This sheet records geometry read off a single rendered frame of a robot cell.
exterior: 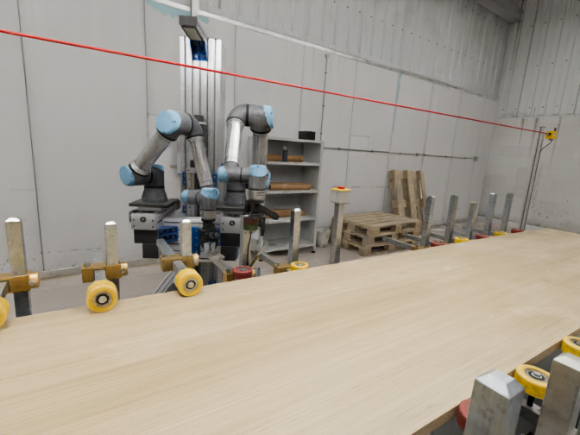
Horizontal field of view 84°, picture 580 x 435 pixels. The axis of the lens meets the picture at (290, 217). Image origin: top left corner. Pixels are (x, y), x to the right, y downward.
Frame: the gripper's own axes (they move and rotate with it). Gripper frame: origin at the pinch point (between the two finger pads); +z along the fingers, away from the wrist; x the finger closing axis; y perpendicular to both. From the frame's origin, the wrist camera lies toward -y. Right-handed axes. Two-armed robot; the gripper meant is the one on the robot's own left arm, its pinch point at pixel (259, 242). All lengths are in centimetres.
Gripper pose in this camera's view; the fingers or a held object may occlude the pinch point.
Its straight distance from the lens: 151.8
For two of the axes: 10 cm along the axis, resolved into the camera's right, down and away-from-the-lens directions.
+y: -8.5, 0.6, -5.3
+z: -0.6, 9.8, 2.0
